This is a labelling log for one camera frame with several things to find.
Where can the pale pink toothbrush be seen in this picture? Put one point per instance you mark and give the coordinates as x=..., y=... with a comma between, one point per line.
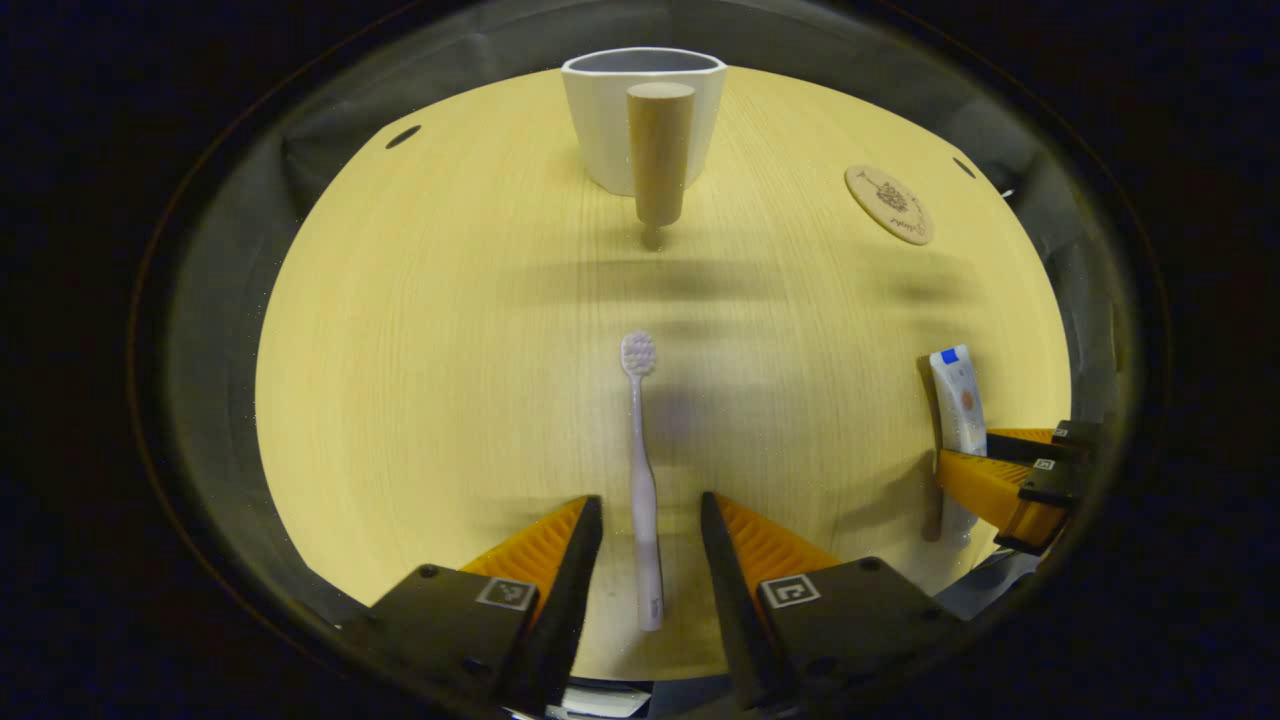
x=645, y=500

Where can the white toothpaste tube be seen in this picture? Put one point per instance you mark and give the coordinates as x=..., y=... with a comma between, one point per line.
x=960, y=400

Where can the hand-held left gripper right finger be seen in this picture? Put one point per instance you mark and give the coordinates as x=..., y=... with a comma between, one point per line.
x=730, y=610

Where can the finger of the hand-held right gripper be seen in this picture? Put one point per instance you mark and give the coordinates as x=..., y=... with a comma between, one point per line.
x=985, y=485
x=1075, y=437

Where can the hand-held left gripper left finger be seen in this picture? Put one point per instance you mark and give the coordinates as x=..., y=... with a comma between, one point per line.
x=570, y=600

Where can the round cork coaster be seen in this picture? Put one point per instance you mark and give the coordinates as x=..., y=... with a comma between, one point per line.
x=890, y=205

